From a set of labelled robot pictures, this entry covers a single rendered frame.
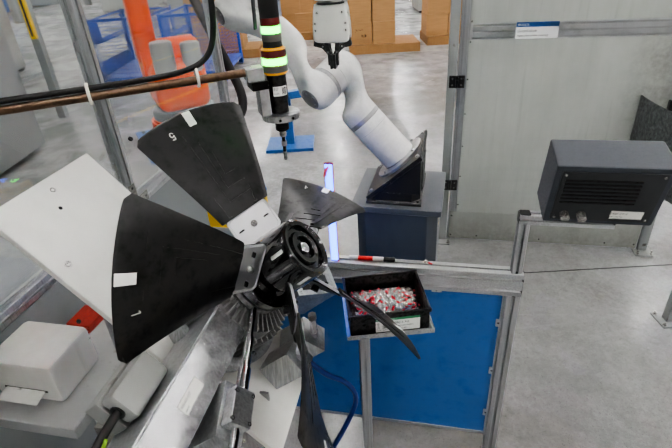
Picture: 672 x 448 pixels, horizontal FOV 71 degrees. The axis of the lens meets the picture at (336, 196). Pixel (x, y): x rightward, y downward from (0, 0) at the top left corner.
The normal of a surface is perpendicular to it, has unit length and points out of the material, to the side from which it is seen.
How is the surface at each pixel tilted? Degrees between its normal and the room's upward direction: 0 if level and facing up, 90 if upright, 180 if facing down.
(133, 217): 68
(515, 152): 90
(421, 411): 90
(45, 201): 50
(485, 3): 90
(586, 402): 0
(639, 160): 15
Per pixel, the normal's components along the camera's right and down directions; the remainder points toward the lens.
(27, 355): -0.06, -0.88
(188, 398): 0.72, -0.53
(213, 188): 0.24, -0.15
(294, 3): 0.01, 0.47
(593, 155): -0.11, -0.73
